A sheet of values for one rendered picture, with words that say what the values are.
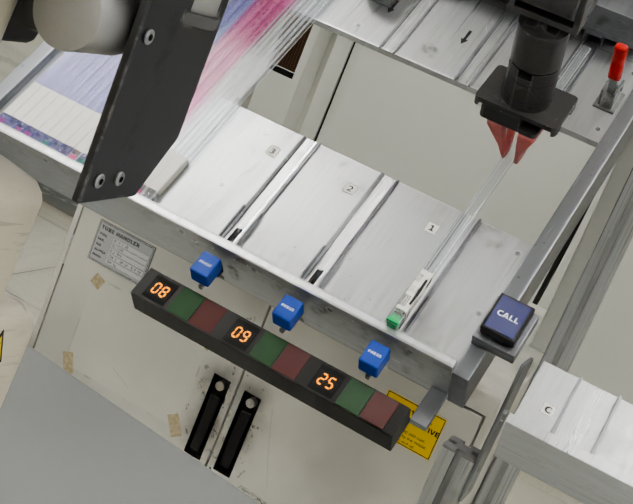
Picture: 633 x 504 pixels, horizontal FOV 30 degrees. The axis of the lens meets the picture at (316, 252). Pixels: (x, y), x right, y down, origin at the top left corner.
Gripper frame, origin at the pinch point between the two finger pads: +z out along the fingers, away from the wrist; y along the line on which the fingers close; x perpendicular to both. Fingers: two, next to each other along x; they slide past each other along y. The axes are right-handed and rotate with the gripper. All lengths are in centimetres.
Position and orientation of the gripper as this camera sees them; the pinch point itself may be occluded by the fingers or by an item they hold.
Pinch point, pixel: (512, 153)
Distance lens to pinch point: 141.8
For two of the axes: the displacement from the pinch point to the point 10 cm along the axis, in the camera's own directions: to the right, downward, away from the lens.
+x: -5.2, 6.3, -5.7
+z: -0.5, 6.5, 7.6
